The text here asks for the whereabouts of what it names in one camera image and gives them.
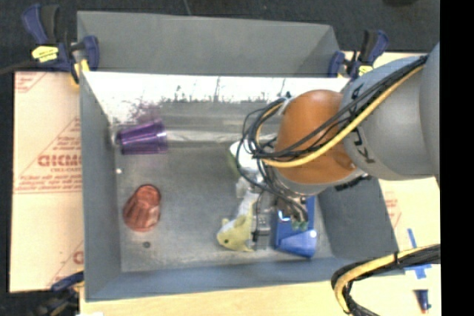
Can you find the grey metal bin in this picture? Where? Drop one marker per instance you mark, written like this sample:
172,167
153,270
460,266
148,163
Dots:
192,203

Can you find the purple plastic cup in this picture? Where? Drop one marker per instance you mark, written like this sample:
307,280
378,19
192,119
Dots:
142,138

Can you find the blue box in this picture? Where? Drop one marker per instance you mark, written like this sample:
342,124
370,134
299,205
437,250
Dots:
296,244

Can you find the brown cardboard board, red print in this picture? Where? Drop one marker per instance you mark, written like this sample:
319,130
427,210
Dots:
44,211

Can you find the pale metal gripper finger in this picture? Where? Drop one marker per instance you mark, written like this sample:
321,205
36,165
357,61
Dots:
262,239
263,221

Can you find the white and green round object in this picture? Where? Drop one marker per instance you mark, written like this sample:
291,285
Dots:
244,159

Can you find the red-brown plastic cup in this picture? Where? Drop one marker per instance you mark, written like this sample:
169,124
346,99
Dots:
142,209

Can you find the yellow-green toy animal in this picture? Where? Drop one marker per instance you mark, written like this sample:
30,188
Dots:
237,233

